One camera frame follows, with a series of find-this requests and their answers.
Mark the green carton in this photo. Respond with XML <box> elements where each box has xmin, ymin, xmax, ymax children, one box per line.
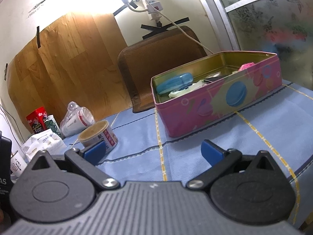
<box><xmin>44</xmin><ymin>115</ymin><xmax>63</xmax><ymax>137</ymax></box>

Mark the black box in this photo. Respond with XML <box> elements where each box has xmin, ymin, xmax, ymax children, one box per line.
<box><xmin>0</xmin><ymin>136</ymin><xmax>13</xmax><ymax>226</ymax></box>

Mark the floral frosted glass door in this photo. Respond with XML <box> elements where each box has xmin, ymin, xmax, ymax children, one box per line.
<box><xmin>196</xmin><ymin>0</ymin><xmax>313</xmax><ymax>91</ymax></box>

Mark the white cable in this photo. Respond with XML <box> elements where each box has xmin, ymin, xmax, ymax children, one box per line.
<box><xmin>154</xmin><ymin>5</ymin><xmax>214</xmax><ymax>54</ymax></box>

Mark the red box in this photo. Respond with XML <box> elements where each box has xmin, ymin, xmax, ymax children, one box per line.
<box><xmin>26</xmin><ymin>106</ymin><xmax>48</xmax><ymax>135</ymax></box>

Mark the brown chair back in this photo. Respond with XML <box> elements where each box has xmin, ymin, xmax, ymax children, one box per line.
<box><xmin>117</xmin><ymin>25</ymin><xmax>214</xmax><ymax>113</ymax></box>

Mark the white mug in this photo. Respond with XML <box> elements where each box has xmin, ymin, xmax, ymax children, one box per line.
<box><xmin>10</xmin><ymin>152</ymin><xmax>27</xmax><ymax>178</ymax></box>

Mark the plastic bag of cups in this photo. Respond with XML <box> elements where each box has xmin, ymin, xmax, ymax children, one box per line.
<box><xmin>60</xmin><ymin>101</ymin><xmax>96</xmax><ymax>137</ymax></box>

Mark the white tissue pack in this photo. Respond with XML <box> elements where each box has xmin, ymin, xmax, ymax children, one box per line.
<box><xmin>22</xmin><ymin>128</ymin><xmax>67</xmax><ymax>162</ymax></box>

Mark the pink tin box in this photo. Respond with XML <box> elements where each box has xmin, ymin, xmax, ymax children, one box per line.
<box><xmin>150</xmin><ymin>51</ymin><xmax>283</xmax><ymax>138</ymax></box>

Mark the blue tablecloth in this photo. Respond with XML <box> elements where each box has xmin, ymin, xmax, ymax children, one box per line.
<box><xmin>62</xmin><ymin>80</ymin><xmax>313</xmax><ymax>230</ymax></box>

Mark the wood-grain wall panel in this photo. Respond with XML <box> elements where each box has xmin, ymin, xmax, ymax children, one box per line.
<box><xmin>5</xmin><ymin>12</ymin><xmax>134</xmax><ymax>134</ymax></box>

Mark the round tin can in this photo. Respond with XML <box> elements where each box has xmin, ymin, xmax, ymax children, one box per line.
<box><xmin>78</xmin><ymin>120</ymin><xmax>119</xmax><ymax>156</ymax></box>

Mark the blue plastic case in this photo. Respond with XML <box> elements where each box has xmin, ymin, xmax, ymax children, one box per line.
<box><xmin>156</xmin><ymin>72</ymin><xmax>193</xmax><ymax>95</ymax></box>

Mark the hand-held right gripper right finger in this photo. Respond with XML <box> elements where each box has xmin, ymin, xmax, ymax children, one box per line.
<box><xmin>187</xmin><ymin>139</ymin><xmax>286</xmax><ymax>191</ymax></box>

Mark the white power strip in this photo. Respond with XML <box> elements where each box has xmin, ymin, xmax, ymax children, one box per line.
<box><xmin>141</xmin><ymin>0</ymin><xmax>164</xmax><ymax>21</ymax></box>

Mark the pink cloth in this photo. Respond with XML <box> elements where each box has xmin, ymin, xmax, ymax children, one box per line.
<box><xmin>238</xmin><ymin>62</ymin><xmax>256</xmax><ymax>72</ymax></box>

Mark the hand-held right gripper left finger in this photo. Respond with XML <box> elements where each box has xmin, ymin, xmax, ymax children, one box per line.
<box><xmin>23</xmin><ymin>141</ymin><xmax>121</xmax><ymax>190</ymax></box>

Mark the black tape cross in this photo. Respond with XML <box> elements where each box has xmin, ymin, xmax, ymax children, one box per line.
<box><xmin>113</xmin><ymin>0</ymin><xmax>147</xmax><ymax>15</ymax></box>
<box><xmin>141</xmin><ymin>18</ymin><xmax>190</xmax><ymax>40</ymax></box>

